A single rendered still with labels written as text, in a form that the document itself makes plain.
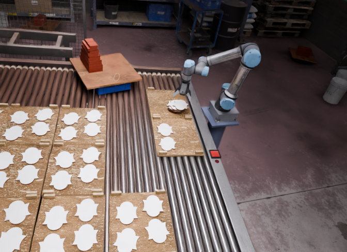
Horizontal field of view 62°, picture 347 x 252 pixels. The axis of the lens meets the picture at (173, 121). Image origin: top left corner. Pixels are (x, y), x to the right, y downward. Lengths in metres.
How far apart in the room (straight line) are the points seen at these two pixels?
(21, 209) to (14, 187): 0.17
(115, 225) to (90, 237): 0.14
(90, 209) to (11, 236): 0.39
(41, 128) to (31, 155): 0.26
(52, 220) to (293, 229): 2.31
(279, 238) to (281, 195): 0.53
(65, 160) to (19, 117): 0.56
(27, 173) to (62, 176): 0.21
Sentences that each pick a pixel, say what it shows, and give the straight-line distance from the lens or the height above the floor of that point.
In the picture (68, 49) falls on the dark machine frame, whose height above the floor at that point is 1.02.
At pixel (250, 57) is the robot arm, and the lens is 2.17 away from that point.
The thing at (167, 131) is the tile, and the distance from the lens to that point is 2.24.
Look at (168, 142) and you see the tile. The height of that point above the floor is 0.95.
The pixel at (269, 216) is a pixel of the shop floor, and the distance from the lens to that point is 3.23.
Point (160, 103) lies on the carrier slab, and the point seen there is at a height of 0.94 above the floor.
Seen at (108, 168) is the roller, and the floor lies 0.92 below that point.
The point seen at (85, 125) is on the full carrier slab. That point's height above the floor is 0.94.
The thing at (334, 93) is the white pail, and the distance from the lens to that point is 5.45.
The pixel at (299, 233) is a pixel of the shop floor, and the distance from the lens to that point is 3.27.
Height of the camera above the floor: 2.42
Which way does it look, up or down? 39 degrees down
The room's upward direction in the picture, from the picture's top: 12 degrees clockwise
